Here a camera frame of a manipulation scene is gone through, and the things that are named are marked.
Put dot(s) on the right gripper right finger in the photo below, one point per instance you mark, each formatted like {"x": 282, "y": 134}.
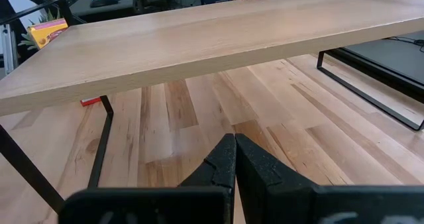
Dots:
{"x": 281, "y": 201}

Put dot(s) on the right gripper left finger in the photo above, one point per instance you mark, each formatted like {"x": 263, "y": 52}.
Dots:
{"x": 205, "y": 204}

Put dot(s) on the red Froot Loops cereal box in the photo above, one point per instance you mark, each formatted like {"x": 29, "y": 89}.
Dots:
{"x": 90, "y": 101}

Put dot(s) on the yellow Corn Pops cereal box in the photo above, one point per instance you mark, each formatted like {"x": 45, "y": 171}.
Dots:
{"x": 46, "y": 33}

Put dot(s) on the black side platform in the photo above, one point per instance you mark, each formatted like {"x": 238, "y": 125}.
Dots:
{"x": 394, "y": 58}

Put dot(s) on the dark grey desk pad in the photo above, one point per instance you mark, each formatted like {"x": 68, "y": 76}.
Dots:
{"x": 126, "y": 7}

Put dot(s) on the black computer mouse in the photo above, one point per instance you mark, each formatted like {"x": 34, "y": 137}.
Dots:
{"x": 104, "y": 0}

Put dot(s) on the green potted plant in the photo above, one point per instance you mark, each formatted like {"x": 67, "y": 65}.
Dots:
{"x": 26, "y": 41}

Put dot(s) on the aluminium extrusion bar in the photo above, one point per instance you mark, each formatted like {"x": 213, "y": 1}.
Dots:
{"x": 8, "y": 48}

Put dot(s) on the wooden shelf with black frame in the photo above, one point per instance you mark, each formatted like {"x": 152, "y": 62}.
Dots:
{"x": 198, "y": 35}

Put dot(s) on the black metal rig frame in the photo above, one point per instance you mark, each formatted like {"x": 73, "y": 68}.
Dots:
{"x": 63, "y": 7}

